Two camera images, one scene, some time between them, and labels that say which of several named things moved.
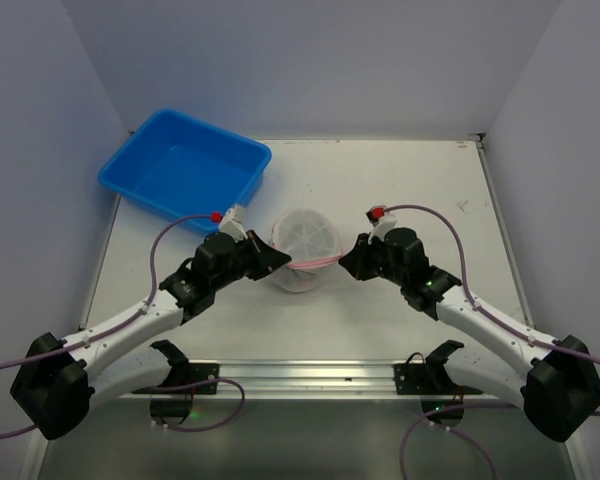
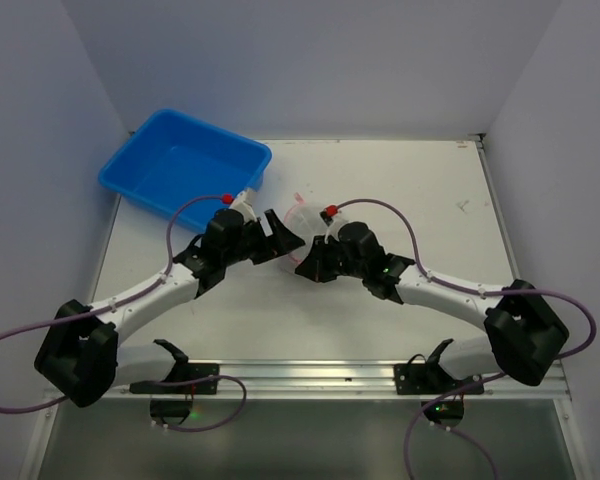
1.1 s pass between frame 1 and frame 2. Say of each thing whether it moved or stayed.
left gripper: moved
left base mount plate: stayed
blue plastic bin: stayed
